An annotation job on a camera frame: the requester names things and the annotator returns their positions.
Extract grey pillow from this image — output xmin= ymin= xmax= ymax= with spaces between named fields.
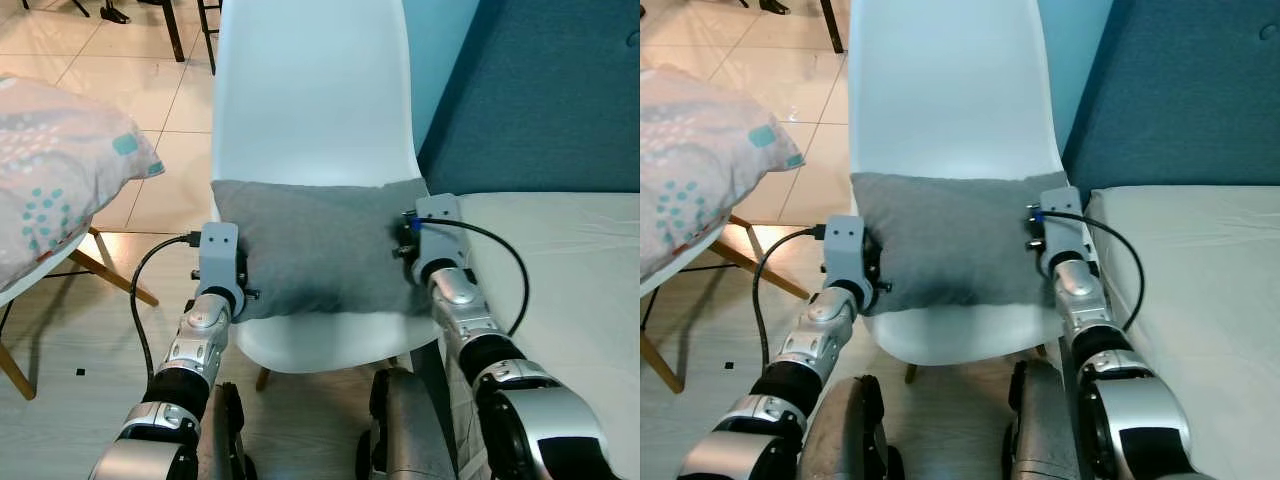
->
xmin=211 ymin=177 xmax=433 ymax=323
xmin=850 ymin=172 xmax=1073 ymax=318

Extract patterned pillow orange teal shapes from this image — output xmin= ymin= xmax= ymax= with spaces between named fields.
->
xmin=0 ymin=75 xmax=166 ymax=293
xmin=640 ymin=65 xmax=806 ymax=281

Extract bed with beige sheet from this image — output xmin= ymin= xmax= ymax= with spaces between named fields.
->
xmin=440 ymin=190 xmax=641 ymax=480
xmin=1085 ymin=185 xmax=1280 ymax=480

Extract grey robot right leg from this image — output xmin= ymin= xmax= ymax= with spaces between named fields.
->
xmin=357 ymin=367 xmax=459 ymax=480
xmin=1003 ymin=358 xmax=1086 ymax=480

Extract dark teal upholstered headboard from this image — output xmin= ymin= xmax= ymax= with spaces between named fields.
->
xmin=417 ymin=0 xmax=641 ymax=196
xmin=1060 ymin=0 xmax=1280 ymax=191

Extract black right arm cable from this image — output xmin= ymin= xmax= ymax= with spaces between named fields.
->
xmin=405 ymin=215 xmax=531 ymax=338
xmin=1030 ymin=205 xmax=1146 ymax=333

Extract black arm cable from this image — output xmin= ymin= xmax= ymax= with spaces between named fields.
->
xmin=753 ymin=225 xmax=829 ymax=376
xmin=1030 ymin=205 xmax=1146 ymax=333
xmin=130 ymin=231 xmax=204 ymax=386
xmin=405 ymin=215 xmax=531 ymax=338

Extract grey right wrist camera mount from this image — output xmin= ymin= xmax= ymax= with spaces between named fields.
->
xmin=1035 ymin=186 xmax=1091 ymax=276
xmin=412 ymin=194 xmax=469 ymax=281

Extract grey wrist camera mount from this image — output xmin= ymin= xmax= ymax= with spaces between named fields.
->
xmin=1035 ymin=186 xmax=1091 ymax=276
xmin=197 ymin=222 xmax=247 ymax=299
xmin=822 ymin=215 xmax=871 ymax=291
xmin=412 ymin=194 xmax=469 ymax=281

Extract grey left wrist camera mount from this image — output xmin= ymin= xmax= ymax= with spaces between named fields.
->
xmin=197 ymin=222 xmax=247 ymax=299
xmin=822 ymin=215 xmax=871 ymax=291

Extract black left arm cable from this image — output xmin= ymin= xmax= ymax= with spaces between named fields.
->
xmin=130 ymin=231 xmax=204 ymax=386
xmin=753 ymin=225 xmax=829 ymax=376

